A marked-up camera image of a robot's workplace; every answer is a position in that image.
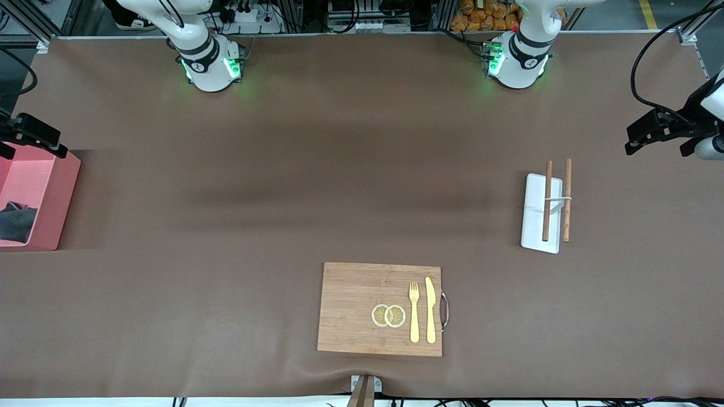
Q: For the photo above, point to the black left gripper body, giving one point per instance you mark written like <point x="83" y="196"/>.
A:
<point x="691" y="111"/>

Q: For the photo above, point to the dark grey cloth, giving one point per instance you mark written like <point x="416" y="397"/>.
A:
<point x="17" y="223"/>

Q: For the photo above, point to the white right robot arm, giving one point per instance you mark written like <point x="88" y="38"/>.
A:
<point x="210" y="70"/>

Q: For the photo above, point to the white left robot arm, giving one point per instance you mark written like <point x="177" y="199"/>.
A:
<point x="520" y="65"/>

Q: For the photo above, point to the pink plastic bin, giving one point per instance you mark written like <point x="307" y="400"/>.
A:
<point x="56" y="198"/>

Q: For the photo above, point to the white rack base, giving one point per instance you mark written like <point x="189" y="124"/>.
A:
<point x="534" y="226"/>

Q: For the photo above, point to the black and white shoe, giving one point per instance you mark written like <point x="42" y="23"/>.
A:
<point x="133" y="22"/>

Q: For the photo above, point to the large table cover mat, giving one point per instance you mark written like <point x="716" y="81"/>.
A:
<point x="226" y="282"/>

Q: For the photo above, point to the white power strip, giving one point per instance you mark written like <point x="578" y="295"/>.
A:
<point x="249" y="17"/>

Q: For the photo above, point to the yellow knife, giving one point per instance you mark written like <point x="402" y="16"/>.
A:
<point x="431" y="305"/>

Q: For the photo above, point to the yellow fork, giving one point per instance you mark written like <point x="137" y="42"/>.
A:
<point x="414" y="322"/>

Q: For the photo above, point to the lemon slice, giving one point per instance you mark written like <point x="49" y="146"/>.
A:
<point x="395" y="316"/>
<point x="378" y="315"/>

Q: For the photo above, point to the wooden cutting board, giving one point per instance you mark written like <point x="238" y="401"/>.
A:
<point x="350" y="305"/>

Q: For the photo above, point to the aluminium frame post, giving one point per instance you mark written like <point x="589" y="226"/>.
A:
<point x="42" y="31"/>
<point x="693" y="34"/>

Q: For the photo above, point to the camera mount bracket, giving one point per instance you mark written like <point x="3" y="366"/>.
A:
<point x="365" y="390"/>

